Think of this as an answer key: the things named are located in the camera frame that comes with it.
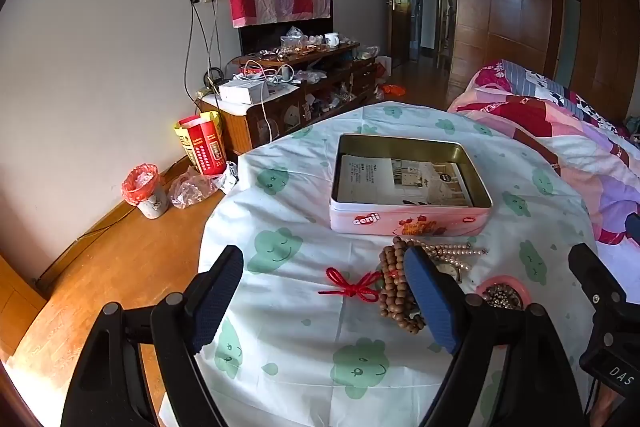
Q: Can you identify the white charger cable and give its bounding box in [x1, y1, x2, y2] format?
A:
[257, 82, 276, 142]

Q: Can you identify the black power cable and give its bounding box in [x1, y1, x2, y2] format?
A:
[184, 2, 223, 92]

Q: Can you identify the red and yellow paper bag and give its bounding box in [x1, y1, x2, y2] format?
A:
[174, 111, 227, 176]

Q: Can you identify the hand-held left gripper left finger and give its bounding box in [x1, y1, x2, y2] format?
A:
[60, 245, 246, 427]

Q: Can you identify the light wooden cabinet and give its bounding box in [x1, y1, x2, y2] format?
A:
[0, 254, 48, 358]

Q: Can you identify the person's right hand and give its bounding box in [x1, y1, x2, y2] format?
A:
[595, 379, 640, 427]

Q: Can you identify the brown wooden tv cabinet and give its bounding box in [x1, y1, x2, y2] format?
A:
[200, 41, 378, 155]

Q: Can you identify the pearl bead bracelet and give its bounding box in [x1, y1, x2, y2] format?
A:
[420, 243, 488, 283]

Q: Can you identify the clear bag of snacks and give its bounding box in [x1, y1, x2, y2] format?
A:
[280, 27, 306, 52]

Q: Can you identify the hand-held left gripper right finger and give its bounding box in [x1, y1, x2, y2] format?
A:
[404, 246, 586, 427]

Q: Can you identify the white cardboard box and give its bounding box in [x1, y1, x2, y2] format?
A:
[219, 79, 268, 104]

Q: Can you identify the brown wooden wardrobe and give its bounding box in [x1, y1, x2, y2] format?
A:
[450, 0, 640, 122]

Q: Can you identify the pink patchwork quilt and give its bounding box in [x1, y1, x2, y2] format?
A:
[446, 59, 640, 268]

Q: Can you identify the red knotted cord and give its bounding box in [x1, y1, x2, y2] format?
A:
[318, 268, 383, 303]

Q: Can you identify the gold metal bead bracelet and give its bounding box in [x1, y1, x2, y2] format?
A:
[482, 284, 523, 309]

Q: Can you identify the white tablecloth with green clouds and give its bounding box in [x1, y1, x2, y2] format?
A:
[197, 101, 608, 427]

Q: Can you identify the trash bin with red liner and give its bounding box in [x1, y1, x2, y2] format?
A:
[122, 163, 168, 220]

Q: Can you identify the printed paper leaflet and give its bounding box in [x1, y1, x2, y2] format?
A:
[336, 153, 473, 208]

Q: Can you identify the clear plastic bag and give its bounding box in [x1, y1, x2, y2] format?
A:
[167, 162, 240, 209]

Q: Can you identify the brown wooden bead bracelet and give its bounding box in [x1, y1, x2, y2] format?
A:
[377, 237, 428, 334]

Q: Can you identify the pink round dish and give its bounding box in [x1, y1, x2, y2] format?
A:
[475, 276, 531, 310]

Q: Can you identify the pink tin box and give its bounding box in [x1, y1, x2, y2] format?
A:
[328, 133, 493, 238]

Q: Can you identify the silver wristwatch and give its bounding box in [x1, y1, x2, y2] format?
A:
[435, 259, 463, 284]

